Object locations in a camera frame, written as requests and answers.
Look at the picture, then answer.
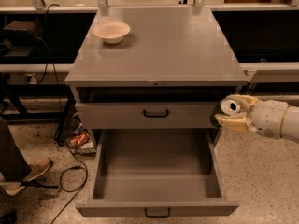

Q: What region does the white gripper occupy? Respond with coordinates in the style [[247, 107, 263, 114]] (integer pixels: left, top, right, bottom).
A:
[[215, 94, 289, 139]]

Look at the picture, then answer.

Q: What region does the green soda can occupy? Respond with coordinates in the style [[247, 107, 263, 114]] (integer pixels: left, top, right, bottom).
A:
[[210, 98, 241, 129]]

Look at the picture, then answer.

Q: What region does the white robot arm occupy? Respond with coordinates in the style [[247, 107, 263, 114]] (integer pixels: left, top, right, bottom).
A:
[[214, 94, 299, 143]]

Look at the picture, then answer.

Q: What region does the grey top drawer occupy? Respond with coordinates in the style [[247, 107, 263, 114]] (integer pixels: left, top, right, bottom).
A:
[[76, 102, 217, 129]]

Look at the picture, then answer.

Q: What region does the grey drawer cabinet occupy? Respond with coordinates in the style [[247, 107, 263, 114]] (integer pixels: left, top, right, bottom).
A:
[[66, 7, 247, 142]]

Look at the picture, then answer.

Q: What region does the grey open middle drawer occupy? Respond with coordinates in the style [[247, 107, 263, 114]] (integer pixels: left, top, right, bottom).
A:
[[76, 129, 239, 217]]

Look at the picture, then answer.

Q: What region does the white bowl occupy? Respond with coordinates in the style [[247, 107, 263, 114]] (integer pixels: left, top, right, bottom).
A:
[[93, 21, 131, 44]]

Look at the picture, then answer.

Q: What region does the orange snack packet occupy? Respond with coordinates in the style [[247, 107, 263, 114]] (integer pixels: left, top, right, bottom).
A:
[[70, 132, 90, 147]]

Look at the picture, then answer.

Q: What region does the tan shoe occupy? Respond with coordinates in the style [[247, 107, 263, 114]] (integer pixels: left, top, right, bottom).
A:
[[6, 157, 52, 196]]

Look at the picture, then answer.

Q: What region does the dark trouser leg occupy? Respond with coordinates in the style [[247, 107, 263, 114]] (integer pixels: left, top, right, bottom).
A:
[[0, 118, 31, 181]]

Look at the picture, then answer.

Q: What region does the metal rail bracket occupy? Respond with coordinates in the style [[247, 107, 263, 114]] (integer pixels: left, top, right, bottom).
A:
[[241, 81, 256, 95]]

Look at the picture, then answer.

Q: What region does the black top drawer handle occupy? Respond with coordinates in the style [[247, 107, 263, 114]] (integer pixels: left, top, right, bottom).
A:
[[143, 109, 170, 119]]

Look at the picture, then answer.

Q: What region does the black drawer handle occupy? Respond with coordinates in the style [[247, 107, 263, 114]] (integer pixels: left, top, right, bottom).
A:
[[144, 207, 171, 218], [143, 109, 170, 119]]

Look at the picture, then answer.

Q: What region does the black middle drawer handle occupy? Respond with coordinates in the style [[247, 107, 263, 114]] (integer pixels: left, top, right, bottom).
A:
[[144, 207, 171, 218]]

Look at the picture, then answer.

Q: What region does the black wire basket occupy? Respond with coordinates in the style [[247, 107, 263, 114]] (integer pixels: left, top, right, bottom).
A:
[[63, 112, 96, 155]]

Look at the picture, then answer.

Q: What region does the black floor cable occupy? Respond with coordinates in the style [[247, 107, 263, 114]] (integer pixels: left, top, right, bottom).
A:
[[50, 143, 89, 224]]

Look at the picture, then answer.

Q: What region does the black hanging cable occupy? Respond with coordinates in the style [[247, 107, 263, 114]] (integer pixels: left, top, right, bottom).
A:
[[35, 3, 64, 110]]

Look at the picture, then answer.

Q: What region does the white wall outlet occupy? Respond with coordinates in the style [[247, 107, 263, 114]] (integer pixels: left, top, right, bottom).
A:
[[26, 74, 37, 84]]

